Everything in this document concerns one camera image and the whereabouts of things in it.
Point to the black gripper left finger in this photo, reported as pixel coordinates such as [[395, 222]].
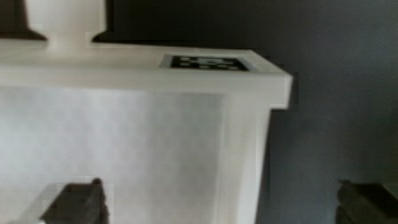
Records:
[[79, 206]]

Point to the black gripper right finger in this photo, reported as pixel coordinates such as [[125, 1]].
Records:
[[368, 203]]

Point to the white front drawer tray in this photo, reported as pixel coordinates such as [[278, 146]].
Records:
[[139, 115]]

